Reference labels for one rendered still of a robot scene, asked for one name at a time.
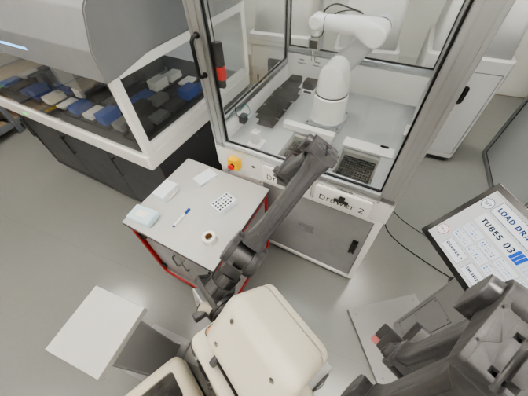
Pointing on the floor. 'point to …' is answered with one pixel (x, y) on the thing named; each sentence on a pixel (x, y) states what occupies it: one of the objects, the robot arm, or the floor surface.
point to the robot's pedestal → (115, 338)
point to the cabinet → (320, 230)
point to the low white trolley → (199, 222)
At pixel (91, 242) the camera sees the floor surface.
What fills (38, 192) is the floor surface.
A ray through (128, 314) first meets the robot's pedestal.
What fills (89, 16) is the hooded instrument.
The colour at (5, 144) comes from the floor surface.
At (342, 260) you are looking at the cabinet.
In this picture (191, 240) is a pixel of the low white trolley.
